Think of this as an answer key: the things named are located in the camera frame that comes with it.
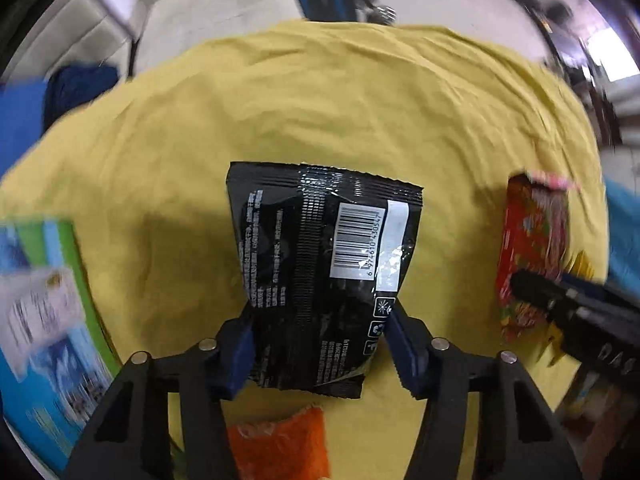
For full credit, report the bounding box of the orange packet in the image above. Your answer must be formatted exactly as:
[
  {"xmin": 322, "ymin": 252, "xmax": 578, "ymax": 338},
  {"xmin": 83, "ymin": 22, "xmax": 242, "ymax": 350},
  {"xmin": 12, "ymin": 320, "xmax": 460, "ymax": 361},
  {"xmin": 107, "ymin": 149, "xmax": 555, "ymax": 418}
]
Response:
[{"xmin": 226, "ymin": 406, "xmax": 332, "ymax": 480}]

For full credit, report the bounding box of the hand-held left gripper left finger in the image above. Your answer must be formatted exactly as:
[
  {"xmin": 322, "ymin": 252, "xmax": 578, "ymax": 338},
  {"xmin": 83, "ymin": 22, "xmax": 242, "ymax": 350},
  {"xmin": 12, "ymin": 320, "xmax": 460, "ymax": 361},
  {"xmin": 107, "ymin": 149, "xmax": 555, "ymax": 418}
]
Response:
[{"xmin": 64, "ymin": 316, "xmax": 257, "ymax": 480}]

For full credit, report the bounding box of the dark blue cloth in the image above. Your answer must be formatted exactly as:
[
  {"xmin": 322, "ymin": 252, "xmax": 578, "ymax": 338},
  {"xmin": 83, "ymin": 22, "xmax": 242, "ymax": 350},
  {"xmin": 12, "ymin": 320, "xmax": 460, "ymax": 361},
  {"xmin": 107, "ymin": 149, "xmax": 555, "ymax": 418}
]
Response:
[{"xmin": 42, "ymin": 62, "xmax": 121, "ymax": 131}]

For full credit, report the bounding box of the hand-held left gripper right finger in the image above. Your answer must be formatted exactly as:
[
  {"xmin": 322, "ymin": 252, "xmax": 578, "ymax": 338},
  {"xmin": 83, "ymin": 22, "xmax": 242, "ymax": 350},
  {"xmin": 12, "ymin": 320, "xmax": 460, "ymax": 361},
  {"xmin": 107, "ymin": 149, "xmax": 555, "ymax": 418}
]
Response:
[{"xmin": 384, "ymin": 305, "xmax": 585, "ymax": 480}]

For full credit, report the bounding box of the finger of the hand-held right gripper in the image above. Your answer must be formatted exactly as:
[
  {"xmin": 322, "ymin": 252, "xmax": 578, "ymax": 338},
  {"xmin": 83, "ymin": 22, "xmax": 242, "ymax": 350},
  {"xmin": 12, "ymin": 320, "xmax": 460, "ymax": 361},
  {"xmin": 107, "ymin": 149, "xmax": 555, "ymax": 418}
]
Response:
[{"xmin": 511, "ymin": 269, "xmax": 640, "ymax": 326}]

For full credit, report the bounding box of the yellow cloth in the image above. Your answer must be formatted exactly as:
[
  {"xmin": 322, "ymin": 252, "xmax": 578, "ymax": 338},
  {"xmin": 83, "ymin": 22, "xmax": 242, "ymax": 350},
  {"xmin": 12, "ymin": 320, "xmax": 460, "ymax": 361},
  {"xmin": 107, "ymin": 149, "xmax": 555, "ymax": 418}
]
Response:
[{"xmin": 0, "ymin": 20, "xmax": 610, "ymax": 480}]

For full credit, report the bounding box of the red patterned snack packet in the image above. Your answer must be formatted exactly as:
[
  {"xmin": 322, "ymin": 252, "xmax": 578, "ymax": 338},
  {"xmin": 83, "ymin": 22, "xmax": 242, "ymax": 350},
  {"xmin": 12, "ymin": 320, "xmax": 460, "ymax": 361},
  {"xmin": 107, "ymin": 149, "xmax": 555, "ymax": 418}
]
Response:
[{"xmin": 494, "ymin": 172, "xmax": 576, "ymax": 344}]

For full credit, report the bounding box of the blue and green packet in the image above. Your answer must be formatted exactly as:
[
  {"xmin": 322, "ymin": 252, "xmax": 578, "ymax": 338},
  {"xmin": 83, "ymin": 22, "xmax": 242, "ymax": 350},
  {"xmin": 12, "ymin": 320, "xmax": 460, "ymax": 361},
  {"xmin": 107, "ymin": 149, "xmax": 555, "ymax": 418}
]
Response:
[{"xmin": 0, "ymin": 217, "xmax": 123, "ymax": 476}]

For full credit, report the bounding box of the black snack packet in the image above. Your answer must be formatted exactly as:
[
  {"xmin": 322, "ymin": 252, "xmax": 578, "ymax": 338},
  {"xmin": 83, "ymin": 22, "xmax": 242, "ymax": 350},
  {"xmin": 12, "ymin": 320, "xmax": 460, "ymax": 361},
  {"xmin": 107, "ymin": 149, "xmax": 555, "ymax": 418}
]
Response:
[{"xmin": 225, "ymin": 161, "xmax": 425, "ymax": 401}]

